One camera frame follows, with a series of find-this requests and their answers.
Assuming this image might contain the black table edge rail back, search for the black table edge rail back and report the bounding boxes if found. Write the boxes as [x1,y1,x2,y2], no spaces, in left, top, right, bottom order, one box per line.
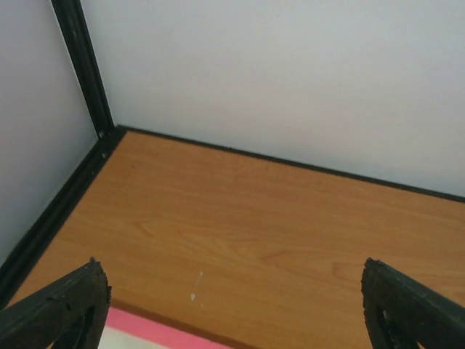
[115,125,464,204]

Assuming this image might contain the pink picture frame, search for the pink picture frame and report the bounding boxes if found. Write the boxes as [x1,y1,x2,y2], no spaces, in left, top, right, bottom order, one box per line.
[98,308,228,349]

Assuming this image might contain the black table edge rail left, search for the black table edge rail left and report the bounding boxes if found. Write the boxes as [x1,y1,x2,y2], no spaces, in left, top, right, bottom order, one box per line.
[1,127,126,309]

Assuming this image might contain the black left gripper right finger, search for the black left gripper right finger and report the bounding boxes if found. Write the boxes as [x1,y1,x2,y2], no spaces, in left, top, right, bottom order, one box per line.
[361,258,464,348]

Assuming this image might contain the black table edge rail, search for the black table edge rail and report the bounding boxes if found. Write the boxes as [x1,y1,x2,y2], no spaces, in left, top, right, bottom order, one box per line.
[115,125,464,204]
[1,127,126,309]

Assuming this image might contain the black enclosure post left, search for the black enclosure post left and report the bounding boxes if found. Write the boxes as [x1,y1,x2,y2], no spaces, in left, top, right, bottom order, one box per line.
[51,0,114,139]

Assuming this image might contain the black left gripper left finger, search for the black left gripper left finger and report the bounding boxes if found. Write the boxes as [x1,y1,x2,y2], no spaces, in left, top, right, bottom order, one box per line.
[1,259,111,348]

